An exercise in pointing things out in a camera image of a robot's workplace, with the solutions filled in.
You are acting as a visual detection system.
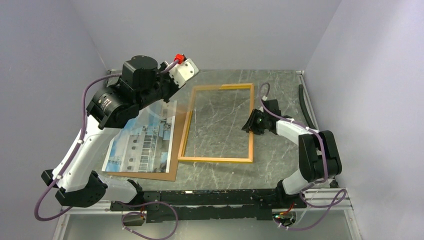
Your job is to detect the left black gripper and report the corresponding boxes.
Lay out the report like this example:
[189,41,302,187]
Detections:
[135,61,185,111]

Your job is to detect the yellow wooden picture frame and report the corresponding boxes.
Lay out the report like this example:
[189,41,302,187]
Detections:
[177,83,255,164]

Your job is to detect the clear acrylic glazing sheet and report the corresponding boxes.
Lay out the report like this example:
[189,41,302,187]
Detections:
[145,68,256,160]

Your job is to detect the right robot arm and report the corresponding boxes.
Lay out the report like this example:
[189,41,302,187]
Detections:
[241,99,342,208]

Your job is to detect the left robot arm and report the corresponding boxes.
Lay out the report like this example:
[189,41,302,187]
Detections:
[41,54,188,210]

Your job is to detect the building photo print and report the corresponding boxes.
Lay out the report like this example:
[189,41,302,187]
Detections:
[102,100,178,173]

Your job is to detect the brown backing board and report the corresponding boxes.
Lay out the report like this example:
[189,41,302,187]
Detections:
[103,106,187,182]

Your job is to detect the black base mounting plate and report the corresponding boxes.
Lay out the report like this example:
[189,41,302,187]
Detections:
[109,188,308,224]

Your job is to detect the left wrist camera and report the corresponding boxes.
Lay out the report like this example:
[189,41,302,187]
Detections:
[169,54,200,88]

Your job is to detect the black corrugated hose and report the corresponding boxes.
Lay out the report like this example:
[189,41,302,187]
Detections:
[298,84,320,130]

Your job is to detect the aluminium rail frame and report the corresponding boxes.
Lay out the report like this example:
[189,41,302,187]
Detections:
[52,188,363,240]

